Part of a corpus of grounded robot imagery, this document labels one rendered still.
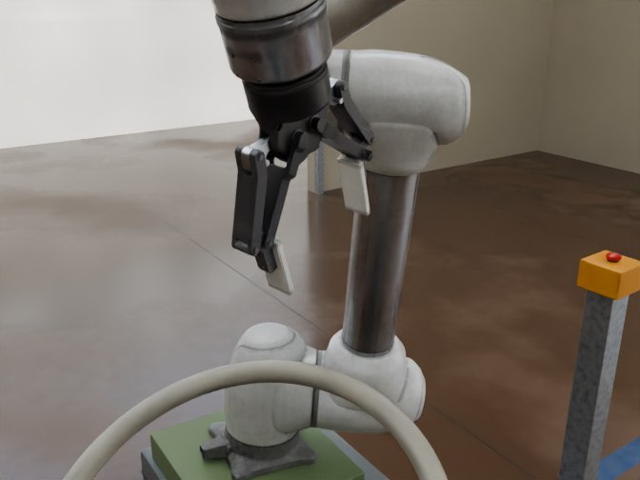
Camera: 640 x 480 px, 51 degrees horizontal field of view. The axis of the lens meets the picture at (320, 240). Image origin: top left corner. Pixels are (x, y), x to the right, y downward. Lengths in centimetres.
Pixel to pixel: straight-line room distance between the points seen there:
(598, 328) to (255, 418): 102
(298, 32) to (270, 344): 86
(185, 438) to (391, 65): 90
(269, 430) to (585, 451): 109
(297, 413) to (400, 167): 54
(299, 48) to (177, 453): 108
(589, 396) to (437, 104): 125
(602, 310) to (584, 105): 601
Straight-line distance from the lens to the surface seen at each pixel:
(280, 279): 66
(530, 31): 787
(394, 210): 111
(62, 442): 310
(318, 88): 58
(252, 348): 132
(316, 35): 56
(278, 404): 134
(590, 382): 207
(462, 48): 712
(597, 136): 781
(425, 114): 103
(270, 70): 55
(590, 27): 782
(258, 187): 59
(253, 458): 142
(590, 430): 213
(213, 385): 94
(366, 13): 73
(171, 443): 151
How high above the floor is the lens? 176
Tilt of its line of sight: 20 degrees down
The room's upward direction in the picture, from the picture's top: straight up
